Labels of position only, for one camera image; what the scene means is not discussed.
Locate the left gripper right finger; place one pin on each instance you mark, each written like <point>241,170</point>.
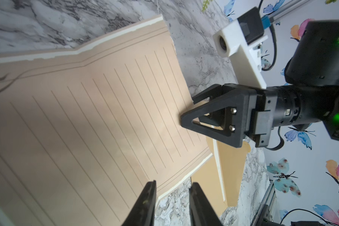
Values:
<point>201,211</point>

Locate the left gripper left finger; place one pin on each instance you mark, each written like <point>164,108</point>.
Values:
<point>143,211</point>

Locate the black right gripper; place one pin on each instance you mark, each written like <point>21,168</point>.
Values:
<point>233,112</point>

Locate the brown kraft envelope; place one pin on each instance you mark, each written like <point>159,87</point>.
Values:
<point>221,176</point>

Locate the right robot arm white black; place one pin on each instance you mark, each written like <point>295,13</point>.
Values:
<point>311,94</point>

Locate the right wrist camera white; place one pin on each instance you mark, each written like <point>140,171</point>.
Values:
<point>239,41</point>

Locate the aluminium front rail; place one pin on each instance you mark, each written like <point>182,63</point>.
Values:
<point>267,212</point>

